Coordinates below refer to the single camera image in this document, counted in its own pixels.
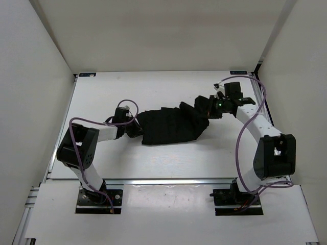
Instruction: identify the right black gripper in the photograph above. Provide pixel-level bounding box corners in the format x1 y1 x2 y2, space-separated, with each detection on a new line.
199 95 229 119

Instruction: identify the left blue corner sticker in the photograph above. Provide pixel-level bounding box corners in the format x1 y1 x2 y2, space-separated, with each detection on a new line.
79 72 96 77

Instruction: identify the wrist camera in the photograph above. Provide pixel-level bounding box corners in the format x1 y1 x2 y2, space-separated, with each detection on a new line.
122 106 132 118
214 82 225 99

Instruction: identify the right blue corner sticker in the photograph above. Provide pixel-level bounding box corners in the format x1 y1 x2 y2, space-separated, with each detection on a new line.
230 70 248 76

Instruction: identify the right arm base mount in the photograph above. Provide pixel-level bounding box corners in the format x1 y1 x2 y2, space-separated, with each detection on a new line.
209 181 264 216

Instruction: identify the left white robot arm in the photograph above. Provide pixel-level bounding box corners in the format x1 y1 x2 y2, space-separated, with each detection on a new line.
56 106 140 204

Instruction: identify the aluminium frame rail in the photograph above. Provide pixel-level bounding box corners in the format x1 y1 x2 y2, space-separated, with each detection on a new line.
251 79 271 122

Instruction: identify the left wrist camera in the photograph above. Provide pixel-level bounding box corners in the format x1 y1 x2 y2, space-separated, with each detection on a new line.
122 106 132 118

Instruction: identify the black pleated skirt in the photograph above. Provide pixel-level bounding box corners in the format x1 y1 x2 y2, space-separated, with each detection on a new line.
137 96 209 145

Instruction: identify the blue corner sticker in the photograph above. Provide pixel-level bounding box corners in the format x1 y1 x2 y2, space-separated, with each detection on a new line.
79 72 96 77
230 70 248 76

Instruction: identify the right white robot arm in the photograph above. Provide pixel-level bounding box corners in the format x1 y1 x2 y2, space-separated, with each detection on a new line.
207 82 296 204

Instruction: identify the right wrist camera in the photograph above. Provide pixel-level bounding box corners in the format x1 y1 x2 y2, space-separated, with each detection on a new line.
214 82 225 99

